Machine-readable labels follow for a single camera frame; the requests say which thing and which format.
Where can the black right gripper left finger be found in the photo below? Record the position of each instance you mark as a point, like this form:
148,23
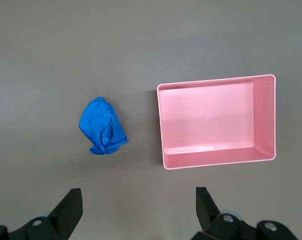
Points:
63,215

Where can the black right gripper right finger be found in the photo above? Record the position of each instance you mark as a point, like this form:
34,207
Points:
210,220

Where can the blue glove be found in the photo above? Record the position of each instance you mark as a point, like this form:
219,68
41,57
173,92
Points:
98,122

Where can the pink rectangular plastic bin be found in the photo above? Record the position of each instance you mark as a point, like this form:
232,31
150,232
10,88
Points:
208,120

